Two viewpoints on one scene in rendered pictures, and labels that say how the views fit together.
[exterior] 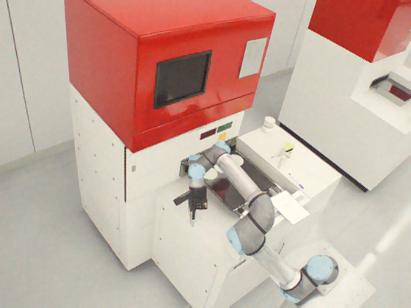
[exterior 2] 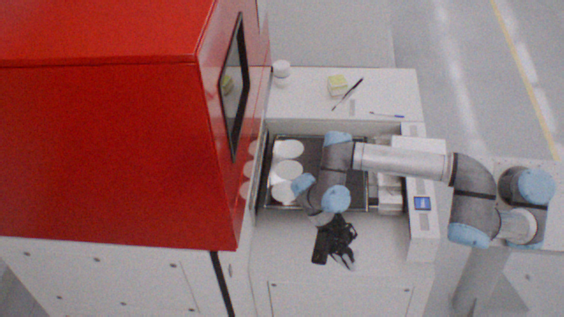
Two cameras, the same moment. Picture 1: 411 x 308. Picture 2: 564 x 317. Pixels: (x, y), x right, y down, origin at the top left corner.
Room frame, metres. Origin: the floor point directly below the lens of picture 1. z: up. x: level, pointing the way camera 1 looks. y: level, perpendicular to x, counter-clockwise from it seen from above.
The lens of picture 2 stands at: (0.53, 0.63, 2.30)
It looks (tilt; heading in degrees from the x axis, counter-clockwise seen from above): 46 degrees down; 328
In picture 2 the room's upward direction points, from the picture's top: 6 degrees counter-clockwise
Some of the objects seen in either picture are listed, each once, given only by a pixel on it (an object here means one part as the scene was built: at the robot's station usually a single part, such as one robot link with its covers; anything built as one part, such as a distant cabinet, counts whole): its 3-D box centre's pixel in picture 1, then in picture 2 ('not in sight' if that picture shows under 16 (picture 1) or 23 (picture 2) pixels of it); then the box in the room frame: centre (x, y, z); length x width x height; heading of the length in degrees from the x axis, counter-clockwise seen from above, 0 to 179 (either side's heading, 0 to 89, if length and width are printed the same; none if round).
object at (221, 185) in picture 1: (234, 177); (317, 170); (1.56, -0.19, 0.90); 0.34 x 0.34 x 0.01; 48
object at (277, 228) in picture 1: (270, 224); (416, 187); (1.27, -0.41, 0.89); 0.55 x 0.09 x 0.14; 138
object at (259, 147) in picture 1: (287, 164); (344, 104); (1.78, -0.52, 0.89); 0.62 x 0.35 x 0.14; 48
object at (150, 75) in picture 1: (164, 48); (117, 62); (1.78, 0.34, 1.52); 0.81 x 0.75 x 0.59; 138
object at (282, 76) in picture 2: (268, 125); (282, 73); (2.00, -0.36, 1.01); 0.07 x 0.07 x 0.10
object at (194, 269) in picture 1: (238, 232); (342, 232); (1.55, -0.32, 0.41); 0.97 x 0.64 x 0.82; 138
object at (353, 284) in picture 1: (317, 286); (514, 210); (1.01, -0.72, 0.75); 0.45 x 0.44 x 0.13; 44
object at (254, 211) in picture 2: (209, 158); (260, 172); (1.69, -0.02, 0.89); 0.44 x 0.02 x 0.10; 138
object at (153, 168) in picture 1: (187, 150); (246, 185); (1.57, 0.11, 1.02); 0.82 x 0.03 x 0.40; 138
